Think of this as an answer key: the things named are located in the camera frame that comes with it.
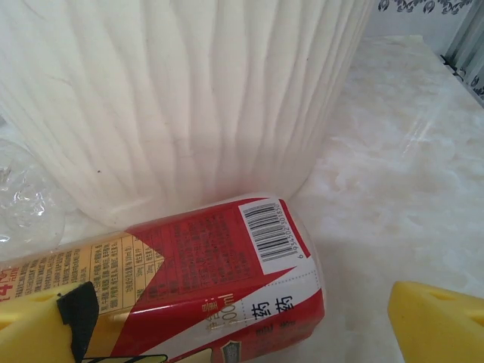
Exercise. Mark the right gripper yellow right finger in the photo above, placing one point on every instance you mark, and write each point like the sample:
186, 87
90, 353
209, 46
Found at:
435, 329

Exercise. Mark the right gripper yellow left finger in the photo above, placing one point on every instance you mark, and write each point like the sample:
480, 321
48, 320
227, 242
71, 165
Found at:
30, 332

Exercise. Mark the red gold labelled plastic bottle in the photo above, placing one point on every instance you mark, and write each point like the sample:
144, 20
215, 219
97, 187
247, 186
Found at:
189, 264

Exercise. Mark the white ribbed plastic bin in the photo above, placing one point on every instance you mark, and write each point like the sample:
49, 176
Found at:
189, 94

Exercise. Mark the clear unlabelled plastic bottle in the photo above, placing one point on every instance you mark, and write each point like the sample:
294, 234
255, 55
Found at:
26, 204

